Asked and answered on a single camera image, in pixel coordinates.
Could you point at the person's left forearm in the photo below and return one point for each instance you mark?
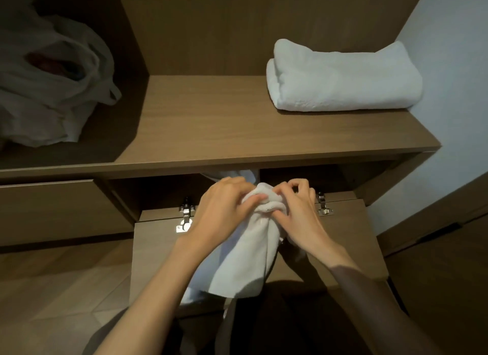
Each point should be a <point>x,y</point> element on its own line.
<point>152,309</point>

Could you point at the person's dark trousers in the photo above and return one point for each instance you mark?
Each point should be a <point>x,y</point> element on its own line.
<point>297,328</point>

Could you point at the wooden vanity base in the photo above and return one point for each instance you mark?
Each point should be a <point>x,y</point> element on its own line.
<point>57,209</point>

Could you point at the wooden back panel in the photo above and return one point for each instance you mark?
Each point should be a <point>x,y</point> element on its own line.
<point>228,23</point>

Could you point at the person's left hand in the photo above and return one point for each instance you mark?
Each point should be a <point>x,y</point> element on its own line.
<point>217,217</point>

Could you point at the metal door hinge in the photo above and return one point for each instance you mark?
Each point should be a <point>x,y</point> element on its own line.
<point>324,208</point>
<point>185,221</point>

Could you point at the person's right hand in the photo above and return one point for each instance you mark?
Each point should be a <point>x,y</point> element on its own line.
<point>305,225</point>

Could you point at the white plastic bag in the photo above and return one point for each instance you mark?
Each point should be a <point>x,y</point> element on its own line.
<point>45,99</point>

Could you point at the black door hinge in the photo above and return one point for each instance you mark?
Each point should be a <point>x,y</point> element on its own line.
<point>438,232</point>

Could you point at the white towel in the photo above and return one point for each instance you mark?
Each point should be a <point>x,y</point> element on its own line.
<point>343,80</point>
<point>244,263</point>

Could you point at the person's right forearm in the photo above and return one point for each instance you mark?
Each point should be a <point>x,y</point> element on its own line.
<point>381,312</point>

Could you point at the wooden cabinet flap door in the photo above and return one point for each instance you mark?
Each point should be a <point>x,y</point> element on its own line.
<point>152,259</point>

